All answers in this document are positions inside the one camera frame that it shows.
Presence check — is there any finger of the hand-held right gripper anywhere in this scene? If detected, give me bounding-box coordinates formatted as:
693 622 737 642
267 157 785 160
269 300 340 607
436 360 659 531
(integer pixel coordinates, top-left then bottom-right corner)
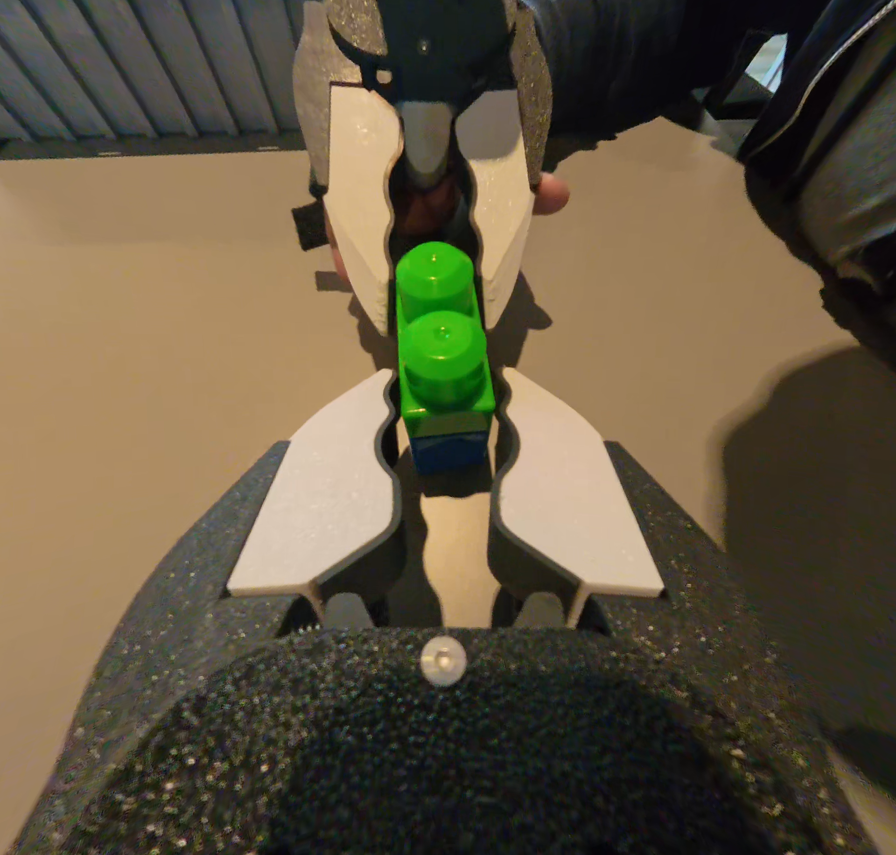
326 84 408 339
454 87 536 332

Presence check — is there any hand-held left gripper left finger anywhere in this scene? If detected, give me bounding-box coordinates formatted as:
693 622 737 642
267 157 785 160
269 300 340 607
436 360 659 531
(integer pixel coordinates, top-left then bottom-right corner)
226 367 407 624

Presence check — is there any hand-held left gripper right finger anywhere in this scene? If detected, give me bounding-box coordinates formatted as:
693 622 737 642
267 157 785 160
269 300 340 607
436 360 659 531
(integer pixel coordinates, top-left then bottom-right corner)
490 366 666 626

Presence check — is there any blue single-stud mega block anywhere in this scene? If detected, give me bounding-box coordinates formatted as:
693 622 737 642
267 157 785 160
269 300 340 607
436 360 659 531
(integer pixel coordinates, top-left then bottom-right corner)
412 431 489 476

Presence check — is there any green two-stud mega block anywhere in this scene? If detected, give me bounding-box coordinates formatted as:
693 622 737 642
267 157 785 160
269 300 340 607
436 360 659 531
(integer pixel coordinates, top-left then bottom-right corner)
394 241 497 443

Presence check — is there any person's right forearm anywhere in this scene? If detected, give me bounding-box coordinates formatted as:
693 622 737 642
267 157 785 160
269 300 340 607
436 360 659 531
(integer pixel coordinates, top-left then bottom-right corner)
517 0 869 173

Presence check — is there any person's right hand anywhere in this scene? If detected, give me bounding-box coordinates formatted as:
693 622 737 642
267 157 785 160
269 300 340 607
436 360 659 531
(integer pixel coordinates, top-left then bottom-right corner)
534 172 571 215

